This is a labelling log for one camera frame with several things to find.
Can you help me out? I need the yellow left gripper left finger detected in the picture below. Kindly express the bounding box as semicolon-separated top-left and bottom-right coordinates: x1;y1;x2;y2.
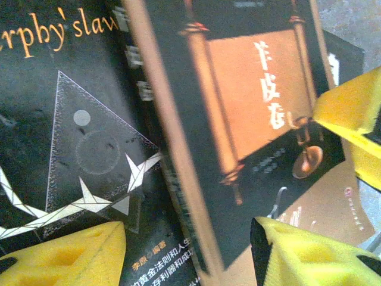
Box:
0;220;127;286

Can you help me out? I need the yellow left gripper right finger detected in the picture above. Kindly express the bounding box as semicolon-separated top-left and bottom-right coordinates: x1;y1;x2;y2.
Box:
249;216;381;286

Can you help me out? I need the black book with scroll picture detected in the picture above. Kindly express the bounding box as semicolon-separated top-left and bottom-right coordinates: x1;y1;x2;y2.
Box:
121;0;376;273

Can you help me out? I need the black book orange title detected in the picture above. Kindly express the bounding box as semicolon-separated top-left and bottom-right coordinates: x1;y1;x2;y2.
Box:
0;0;206;286

